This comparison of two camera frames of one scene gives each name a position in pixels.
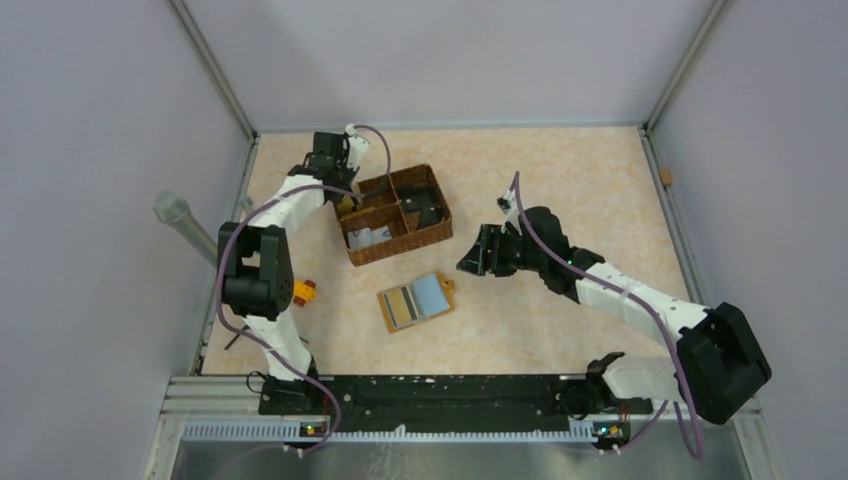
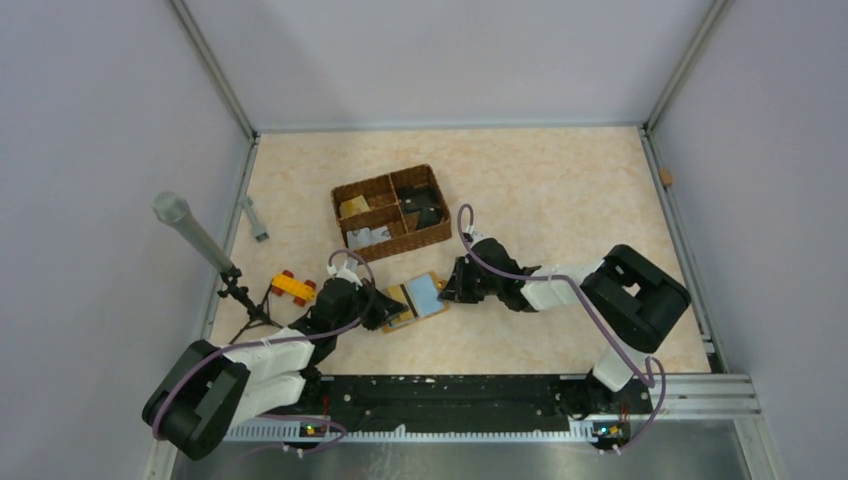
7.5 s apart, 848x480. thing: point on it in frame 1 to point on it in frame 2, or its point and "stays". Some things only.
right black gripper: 486,254 to 457,289
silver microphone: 172,209 stays
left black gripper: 348,172 to 380,303
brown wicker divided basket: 396,213 stays
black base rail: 446,402 stays
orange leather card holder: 422,299 stays
